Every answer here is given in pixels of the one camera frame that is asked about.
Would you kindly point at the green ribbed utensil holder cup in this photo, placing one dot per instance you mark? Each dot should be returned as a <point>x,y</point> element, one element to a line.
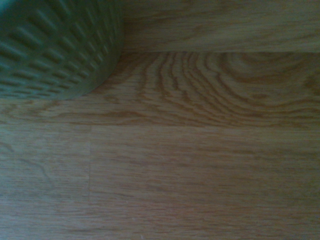
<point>50,47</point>

